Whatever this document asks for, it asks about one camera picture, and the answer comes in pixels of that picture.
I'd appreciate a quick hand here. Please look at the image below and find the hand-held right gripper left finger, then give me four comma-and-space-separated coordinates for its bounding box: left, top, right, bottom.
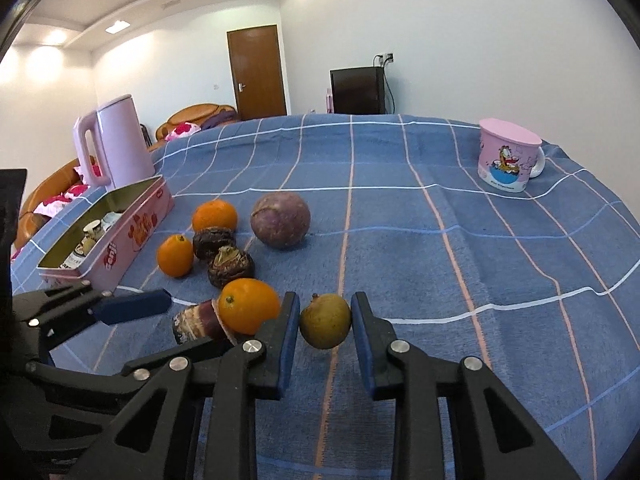
65, 291, 301, 480

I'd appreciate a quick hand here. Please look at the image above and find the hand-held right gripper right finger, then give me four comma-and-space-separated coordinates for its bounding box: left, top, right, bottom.
350, 291, 583, 480

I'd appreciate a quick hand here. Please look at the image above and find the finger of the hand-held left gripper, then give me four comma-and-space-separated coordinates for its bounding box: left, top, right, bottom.
12, 282, 173, 358
25, 341, 238, 413

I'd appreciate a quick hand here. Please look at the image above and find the yellow-green round fruit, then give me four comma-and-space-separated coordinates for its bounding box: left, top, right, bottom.
299, 293, 352, 350

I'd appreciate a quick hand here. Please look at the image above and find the orange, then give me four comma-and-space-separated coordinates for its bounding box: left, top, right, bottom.
156, 234, 194, 278
192, 199, 238, 233
218, 278, 282, 336

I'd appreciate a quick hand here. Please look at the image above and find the brown taro piece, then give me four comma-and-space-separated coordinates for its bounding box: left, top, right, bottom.
172, 298, 238, 346

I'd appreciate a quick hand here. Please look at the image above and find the pink tin box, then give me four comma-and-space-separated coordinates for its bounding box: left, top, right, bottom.
36, 175, 176, 296

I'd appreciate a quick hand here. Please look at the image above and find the purple passion fruit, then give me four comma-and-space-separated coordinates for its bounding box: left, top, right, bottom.
250, 191, 312, 250

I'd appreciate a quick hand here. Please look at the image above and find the dark water chestnut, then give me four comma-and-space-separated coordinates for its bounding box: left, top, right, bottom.
192, 227, 237, 261
207, 245, 256, 289

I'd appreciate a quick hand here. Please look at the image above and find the long brown leather sofa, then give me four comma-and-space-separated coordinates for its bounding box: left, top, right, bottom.
12, 152, 98, 251

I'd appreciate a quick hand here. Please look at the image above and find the pink electric kettle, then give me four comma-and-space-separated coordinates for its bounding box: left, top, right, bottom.
73, 93, 157, 192

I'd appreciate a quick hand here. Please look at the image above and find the brown leather armchair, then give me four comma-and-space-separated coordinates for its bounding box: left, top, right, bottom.
155, 103, 238, 143

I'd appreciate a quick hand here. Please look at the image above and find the pink cartoon mug with lid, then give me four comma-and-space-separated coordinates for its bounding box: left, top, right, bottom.
475, 118, 547, 195

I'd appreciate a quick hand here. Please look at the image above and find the black television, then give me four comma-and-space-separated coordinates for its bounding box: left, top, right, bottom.
329, 66, 387, 115

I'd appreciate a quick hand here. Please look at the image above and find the brown wooden door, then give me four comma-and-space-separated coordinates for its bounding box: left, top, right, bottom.
226, 24, 288, 121

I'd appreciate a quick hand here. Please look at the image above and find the black power cable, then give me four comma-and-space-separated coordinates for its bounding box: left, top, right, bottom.
382, 62, 397, 115

